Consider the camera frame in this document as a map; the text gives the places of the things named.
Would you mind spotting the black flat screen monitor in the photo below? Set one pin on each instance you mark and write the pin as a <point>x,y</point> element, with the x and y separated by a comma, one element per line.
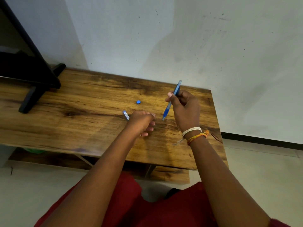
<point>21,68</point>

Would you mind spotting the person's right forearm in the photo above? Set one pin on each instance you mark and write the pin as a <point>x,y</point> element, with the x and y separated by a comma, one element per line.
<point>224,182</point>

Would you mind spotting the person's right hand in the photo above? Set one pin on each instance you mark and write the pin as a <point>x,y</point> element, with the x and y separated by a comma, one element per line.
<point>188,113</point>

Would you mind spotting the green object under table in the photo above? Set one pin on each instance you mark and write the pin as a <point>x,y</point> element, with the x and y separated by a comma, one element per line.
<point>34,151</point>

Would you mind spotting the orange thread wristband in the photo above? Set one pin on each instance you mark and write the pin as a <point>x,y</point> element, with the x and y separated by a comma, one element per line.
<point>197,135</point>

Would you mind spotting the person's left forearm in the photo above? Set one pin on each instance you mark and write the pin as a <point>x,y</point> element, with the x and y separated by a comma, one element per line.
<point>99,182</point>

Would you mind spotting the person's left hand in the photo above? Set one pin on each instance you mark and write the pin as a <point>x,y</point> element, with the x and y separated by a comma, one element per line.
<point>139,121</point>

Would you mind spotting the blue ballpoint pen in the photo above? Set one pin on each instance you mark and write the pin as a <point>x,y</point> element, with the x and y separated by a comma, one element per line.
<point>167,111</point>

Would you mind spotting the white thread wristband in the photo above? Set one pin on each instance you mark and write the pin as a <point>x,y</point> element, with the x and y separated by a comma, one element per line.
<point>190,130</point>

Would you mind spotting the person's red garment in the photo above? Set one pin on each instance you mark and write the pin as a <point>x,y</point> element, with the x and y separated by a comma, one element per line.
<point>165,210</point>

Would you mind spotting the black monitor stand foot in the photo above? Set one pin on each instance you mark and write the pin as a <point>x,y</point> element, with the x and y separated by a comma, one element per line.
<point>33,96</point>

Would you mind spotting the person's right thumb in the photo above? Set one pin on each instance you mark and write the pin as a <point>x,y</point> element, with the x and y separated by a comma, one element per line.
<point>169,97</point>

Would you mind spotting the wooden lower table shelf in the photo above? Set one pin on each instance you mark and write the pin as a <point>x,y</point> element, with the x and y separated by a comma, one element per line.
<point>59,160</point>

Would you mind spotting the grey metal table brace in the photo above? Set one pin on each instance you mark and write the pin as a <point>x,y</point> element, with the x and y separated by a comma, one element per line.
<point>150,171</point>
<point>85,160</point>

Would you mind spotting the person's left fingers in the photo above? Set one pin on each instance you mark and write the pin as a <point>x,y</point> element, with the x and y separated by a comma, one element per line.
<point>150,124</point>

